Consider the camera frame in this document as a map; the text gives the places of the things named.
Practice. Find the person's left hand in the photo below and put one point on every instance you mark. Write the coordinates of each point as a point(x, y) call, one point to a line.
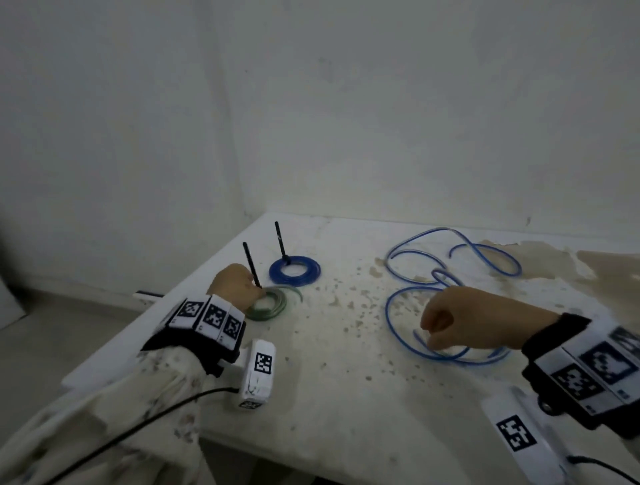
point(232, 285)

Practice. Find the person's right hand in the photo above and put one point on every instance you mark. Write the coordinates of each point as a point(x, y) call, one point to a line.
point(480, 317)

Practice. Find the person's left fingers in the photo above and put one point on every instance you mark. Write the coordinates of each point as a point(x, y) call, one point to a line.
point(252, 296)

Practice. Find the person's right fingers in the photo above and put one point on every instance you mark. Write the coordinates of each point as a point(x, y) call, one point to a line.
point(434, 325)

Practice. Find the black zip tie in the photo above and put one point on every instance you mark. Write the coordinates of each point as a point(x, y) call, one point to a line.
point(252, 265)
point(281, 241)

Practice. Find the person's left forearm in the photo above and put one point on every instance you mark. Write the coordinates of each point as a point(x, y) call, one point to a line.
point(100, 399)

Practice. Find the left wrist band with markers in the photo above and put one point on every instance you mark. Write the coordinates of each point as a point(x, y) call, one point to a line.
point(215, 315)

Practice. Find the wrist band with markers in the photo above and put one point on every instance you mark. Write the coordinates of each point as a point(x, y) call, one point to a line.
point(215, 315)
point(595, 364)

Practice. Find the right wrist band with markers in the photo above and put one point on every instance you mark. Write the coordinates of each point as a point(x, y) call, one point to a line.
point(595, 364)

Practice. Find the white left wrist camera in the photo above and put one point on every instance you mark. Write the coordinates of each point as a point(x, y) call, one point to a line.
point(257, 369)

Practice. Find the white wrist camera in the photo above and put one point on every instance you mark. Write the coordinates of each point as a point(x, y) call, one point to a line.
point(515, 432)
point(257, 369)

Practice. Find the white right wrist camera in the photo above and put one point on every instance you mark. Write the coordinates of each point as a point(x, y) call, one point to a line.
point(515, 432)

